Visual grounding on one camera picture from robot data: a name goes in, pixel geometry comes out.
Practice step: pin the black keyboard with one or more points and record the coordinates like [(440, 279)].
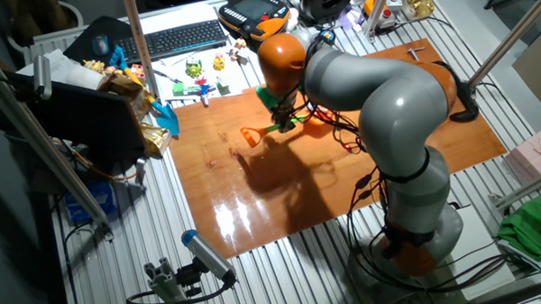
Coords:
[(172, 40)]

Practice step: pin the gold foil bag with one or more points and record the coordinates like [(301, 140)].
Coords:
[(156, 139)]

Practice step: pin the black monitor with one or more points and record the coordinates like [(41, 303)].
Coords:
[(84, 118)]

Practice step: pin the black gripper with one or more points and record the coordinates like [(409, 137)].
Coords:
[(287, 113)]

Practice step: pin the gold ornament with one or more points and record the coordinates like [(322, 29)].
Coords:
[(420, 8)]

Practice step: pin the blue packet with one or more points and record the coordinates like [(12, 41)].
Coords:
[(92, 201)]

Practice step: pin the silver camera with blue end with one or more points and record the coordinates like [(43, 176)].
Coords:
[(206, 255)]

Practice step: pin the white paper sheet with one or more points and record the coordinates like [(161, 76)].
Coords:
[(175, 15)]

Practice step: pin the green frog toy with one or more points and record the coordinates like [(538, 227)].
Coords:
[(194, 68)]

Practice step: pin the white round toy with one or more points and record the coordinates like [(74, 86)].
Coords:
[(293, 20)]

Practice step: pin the pink gift box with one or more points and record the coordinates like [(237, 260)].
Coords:
[(534, 154)]

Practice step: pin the black round spool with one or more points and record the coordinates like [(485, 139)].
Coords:
[(326, 3)]

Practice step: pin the small round blue badge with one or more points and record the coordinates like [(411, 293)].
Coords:
[(327, 36)]

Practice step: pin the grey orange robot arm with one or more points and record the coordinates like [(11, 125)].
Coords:
[(386, 98)]

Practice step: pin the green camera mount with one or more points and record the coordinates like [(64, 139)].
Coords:
[(266, 98)]

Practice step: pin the small green white toy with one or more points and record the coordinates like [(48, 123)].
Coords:
[(223, 86)]

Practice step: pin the aluminium frame post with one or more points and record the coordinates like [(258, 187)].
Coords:
[(376, 10)]

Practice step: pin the short aluminium profile stub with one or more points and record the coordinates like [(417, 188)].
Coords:
[(167, 291)]

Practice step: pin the green cloth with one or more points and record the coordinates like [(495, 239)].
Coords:
[(530, 226)]

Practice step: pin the blue toy shovel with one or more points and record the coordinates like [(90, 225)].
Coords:
[(166, 119)]

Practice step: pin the colourful puzzle cube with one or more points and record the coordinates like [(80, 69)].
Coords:
[(138, 71)]

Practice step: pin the brown white figure toy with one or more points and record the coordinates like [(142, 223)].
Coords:
[(240, 51)]

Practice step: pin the wooden pole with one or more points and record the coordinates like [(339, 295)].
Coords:
[(140, 43)]

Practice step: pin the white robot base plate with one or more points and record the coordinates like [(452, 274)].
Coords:
[(481, 248)]

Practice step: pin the black mouse pad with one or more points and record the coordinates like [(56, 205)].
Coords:
[(82, 46)]

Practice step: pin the yellow chick toy pink flower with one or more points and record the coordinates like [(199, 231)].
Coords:
[(219, 62)]

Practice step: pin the red blue plane toy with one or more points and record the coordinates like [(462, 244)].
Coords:
[(204, 90)]

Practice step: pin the black orange teach pendant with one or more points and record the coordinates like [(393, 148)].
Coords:
[(252, 10)]

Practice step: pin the grey computer mouse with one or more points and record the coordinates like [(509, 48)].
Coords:
[(100, 45)]

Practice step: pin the long aluminium profile beam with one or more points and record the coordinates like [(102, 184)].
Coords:
[(510, 37), (40, 142)]

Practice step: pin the red button box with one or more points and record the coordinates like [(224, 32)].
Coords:
[(386, 18)]

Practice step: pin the green plastic toy piece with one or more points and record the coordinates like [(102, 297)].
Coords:
[(178, 88)]

